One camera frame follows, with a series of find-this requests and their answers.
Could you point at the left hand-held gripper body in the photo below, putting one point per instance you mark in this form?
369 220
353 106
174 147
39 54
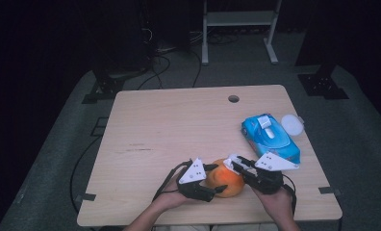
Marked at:
193 191

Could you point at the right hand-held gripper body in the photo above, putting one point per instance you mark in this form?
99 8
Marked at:
267 181

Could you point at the orange plush toy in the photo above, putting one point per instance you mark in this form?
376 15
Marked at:
227 181

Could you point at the white wet wipe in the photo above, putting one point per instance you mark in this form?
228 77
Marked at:
228 162

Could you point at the blue wet wipes pack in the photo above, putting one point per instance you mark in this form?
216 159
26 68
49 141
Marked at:
275 141

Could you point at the person's left hand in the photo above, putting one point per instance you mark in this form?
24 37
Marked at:
171 200

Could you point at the person's right hand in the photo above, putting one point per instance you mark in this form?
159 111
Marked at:
276 207

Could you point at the person's light trousers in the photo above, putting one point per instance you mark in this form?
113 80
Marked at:
185 228

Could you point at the white oval lid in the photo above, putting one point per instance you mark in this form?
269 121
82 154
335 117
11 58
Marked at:
292 124

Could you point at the black stand base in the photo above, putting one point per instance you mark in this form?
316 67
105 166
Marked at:
106 88
321 85

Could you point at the white metal stand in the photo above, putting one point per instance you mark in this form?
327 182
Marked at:
240 17

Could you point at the black floor frame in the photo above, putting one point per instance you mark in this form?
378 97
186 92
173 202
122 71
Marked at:
99 126

